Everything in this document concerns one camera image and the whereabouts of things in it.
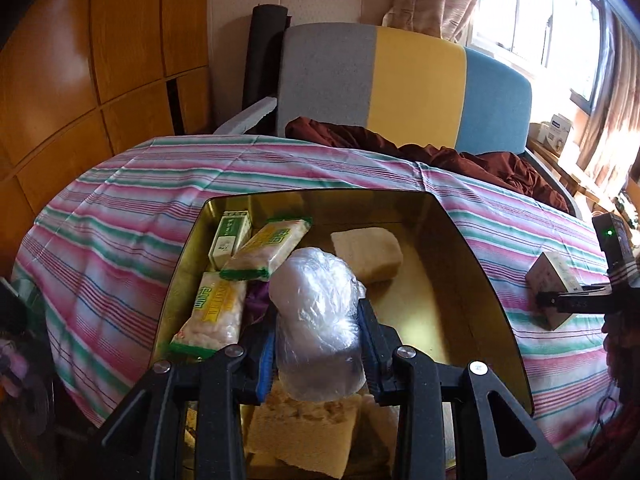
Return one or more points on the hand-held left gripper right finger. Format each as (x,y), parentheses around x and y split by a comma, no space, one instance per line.
(370,355)

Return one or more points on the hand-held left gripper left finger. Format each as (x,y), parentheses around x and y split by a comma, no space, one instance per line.
(267,375)

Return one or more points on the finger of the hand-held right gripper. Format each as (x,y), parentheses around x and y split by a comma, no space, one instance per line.
(570,302)

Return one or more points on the beige cardboard box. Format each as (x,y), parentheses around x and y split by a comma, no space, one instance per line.
(550,275)

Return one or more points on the tan sponge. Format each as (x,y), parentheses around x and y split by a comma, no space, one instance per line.
(300,430)
(367,255)

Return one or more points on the clear plastic bag bundle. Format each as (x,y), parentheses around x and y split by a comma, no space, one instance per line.
(315,320)

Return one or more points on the plain purple packet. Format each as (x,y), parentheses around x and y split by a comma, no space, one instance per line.
(257,305)

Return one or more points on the rice snack packet green label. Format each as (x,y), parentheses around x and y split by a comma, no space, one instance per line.
(270,247)
(212,315)

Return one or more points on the gold tin box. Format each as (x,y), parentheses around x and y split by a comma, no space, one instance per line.
(450,285)

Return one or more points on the small green box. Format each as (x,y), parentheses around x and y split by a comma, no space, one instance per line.
(227,240)

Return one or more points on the person's right forearm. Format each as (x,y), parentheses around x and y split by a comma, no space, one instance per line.
(625,350)

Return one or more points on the wooden side table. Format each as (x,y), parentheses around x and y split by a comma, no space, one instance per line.
(570,172)

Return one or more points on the white box with blue label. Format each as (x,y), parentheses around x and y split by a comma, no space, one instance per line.
(559,132)

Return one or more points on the white container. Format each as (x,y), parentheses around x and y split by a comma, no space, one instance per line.
(536,134)

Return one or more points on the dark red cloth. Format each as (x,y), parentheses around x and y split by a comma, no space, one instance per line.
(450,160)

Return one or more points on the striped tablecloth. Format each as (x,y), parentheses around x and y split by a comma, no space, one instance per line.
(100,240)

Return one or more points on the window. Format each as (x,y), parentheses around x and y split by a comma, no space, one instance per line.
(530,15)

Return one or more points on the grey yellow blue chair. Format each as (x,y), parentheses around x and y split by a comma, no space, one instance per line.
(415,80)

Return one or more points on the black rolled mat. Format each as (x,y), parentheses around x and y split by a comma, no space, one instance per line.
(262,55)

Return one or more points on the wooden wardrobe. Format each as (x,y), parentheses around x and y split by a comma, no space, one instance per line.
(75,85)

